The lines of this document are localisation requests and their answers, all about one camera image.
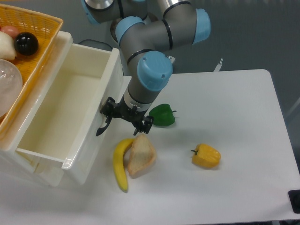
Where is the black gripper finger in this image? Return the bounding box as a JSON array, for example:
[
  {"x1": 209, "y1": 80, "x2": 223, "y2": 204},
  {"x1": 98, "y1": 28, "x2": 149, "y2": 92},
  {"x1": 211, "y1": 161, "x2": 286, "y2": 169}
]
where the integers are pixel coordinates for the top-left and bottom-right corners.
[
  {"x1": 100, "y1": 97, "x2": 119, "y2": 122},
  {"x1": 133, "y1": 115, "x2": 153, "y2": 135}
]

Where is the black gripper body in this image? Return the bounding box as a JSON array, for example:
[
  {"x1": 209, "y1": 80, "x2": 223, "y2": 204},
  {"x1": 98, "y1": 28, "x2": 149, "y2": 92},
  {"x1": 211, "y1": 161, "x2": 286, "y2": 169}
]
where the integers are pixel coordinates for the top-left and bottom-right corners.
[{"x1": 118, "y1": 98, "x2": 146, "y2": 124}]

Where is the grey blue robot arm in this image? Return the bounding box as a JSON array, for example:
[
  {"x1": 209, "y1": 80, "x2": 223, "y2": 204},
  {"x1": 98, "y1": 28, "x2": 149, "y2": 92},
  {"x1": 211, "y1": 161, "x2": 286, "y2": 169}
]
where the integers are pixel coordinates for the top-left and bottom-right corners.
[{"x1": 82, "y1": 0, "x2": 211, "y2": 133}]

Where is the white drawer cabinet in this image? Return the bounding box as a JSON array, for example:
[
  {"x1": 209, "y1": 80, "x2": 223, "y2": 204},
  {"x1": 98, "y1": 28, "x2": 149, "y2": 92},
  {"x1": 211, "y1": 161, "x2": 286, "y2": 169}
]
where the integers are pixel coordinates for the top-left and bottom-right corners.
[{"x1": 0, "y1": 31, "x2": 73, "y2": 187}]

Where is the green bell pepper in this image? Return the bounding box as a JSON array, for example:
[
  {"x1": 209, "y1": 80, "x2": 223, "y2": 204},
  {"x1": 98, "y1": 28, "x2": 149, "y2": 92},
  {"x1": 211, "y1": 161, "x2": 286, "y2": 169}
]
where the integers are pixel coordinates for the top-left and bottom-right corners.
[{"x1": 149, "y1": 104, "x2": 177, "y2": 127}]

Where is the bread slice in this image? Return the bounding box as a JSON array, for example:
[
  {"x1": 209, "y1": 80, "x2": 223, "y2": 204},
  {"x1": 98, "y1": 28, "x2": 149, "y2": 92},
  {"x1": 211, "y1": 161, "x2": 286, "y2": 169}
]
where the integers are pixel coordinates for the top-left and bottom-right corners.
[{"x1": 127, "y1": 134, "x2": 157, "y2": 176}]

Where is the yellow banana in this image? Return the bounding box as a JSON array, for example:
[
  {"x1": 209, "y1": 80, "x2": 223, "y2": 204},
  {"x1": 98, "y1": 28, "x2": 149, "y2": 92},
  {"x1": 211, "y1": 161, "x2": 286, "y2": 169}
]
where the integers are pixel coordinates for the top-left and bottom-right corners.
[{"x1": 112, "y1": 138, "x2": 134, "y2": 193}]

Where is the yellow bell pepper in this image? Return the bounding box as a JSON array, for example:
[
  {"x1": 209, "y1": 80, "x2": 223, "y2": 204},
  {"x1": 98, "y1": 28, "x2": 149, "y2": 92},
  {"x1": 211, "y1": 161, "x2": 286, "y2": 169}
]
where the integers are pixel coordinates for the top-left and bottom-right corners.
[{"x1": 192, "y1": 143, "x2": 221, "y2": 168}]

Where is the white bowl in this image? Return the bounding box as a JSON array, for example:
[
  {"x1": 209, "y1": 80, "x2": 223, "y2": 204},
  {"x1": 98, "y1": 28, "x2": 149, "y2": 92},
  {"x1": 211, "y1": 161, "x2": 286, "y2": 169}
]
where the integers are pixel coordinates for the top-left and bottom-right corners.
[{"x1": 0, "y1": 59, "x2": 23, "y2": 117}]

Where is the yellow woven basket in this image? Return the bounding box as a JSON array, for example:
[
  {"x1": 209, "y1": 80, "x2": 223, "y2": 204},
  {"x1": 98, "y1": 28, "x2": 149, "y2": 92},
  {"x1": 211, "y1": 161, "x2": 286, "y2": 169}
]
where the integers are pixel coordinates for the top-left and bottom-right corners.
[{"x1": 0, "y1": 4, "x2": 63, "y2": 135}]

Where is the black ball fruit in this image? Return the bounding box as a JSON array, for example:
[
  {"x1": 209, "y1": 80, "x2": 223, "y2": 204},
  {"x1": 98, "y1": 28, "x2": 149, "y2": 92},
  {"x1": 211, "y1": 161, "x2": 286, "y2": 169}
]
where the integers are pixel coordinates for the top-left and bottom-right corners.
[{"x1": 14, "y1": 32, "x2": 39, "y2": 56}]

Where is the red apple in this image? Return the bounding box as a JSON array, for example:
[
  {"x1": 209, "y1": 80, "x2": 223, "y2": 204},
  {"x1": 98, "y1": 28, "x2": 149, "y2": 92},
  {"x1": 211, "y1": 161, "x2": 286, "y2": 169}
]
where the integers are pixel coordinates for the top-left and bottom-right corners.
[{"x1": 0, "y1": 25, "x2": 20, "y2": 38}]

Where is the black corner object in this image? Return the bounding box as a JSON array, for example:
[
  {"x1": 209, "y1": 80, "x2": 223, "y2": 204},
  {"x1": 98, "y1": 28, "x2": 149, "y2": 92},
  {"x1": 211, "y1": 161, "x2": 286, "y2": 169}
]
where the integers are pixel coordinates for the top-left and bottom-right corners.
[{"x1": 288, "y1": 189, "x2": 300, "y2": 214}]

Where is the black cable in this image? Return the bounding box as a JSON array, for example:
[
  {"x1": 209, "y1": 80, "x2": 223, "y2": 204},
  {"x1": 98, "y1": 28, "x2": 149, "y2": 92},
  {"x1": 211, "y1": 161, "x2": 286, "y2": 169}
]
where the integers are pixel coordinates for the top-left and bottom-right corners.
[{"x1": 77, "y1": 38, "x2": 114, "y2": 51}]

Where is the white table clamp bracket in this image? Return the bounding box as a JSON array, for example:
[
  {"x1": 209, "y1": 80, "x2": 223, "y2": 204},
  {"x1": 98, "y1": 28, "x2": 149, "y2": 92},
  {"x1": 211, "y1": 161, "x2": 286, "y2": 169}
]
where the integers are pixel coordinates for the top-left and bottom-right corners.
[{"x1": 213, "y1": 58, "x2": 223, "y2": 72}]

